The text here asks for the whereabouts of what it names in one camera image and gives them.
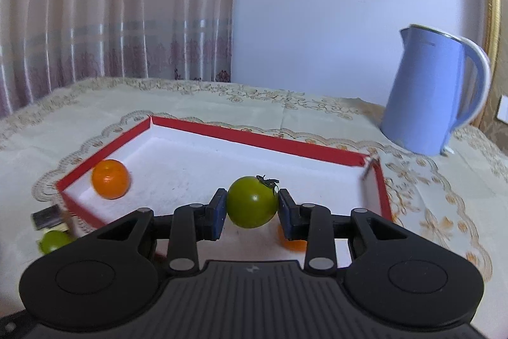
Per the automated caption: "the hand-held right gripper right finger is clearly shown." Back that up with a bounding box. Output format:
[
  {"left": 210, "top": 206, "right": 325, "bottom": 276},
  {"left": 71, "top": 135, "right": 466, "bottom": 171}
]
[{"left": 278, "top": 188, "right": 421, "bottom": 278}]

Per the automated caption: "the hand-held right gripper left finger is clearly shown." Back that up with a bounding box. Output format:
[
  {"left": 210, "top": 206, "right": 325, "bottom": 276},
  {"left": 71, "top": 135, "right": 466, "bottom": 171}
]
[{"left": 85, "top": 188, "right": 228, "bottom": 277}]

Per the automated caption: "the large green tomato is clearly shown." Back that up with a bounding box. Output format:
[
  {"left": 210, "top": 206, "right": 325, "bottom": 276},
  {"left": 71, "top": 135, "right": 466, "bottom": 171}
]
[{"left": 225, "top": 174, "right": 280, "bottom": 229}]

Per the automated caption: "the red cardboard box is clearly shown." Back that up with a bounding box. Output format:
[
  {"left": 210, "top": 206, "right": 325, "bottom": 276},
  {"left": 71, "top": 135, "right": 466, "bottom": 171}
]
[{"left": 56, "top": 115, "right": 394, "bottom": 264}]

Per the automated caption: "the large orange tangerine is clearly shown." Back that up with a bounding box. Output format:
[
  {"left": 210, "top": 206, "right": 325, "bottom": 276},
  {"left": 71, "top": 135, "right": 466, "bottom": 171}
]
[{"left": 277, "top": 224, "right": 309, "bottom": 252}]

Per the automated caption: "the small orange tangerine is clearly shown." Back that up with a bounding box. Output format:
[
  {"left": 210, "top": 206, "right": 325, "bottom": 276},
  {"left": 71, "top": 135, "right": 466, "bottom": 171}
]
[{"left": 91, "top": 159, "right": 131, "bottom": 200}]

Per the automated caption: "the cut green fruit piece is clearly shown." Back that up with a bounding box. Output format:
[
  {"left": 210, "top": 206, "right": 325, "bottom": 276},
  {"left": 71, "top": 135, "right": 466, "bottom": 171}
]
[{"left": 38, "top": 230, "right": 76, "bottom": 255}]

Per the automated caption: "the blue electric kettle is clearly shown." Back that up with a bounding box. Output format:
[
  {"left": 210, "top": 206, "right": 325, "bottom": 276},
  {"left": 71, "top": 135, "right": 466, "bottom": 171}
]
[{"left": 380, "top": 24, "right": 493, "bottom": 157}]

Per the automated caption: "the pink patterned curtain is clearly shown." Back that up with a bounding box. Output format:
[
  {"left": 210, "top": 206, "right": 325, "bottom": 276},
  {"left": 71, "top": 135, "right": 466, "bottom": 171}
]
[{"left": 0, "top": 0, "right": 239, "bottom": 119}]

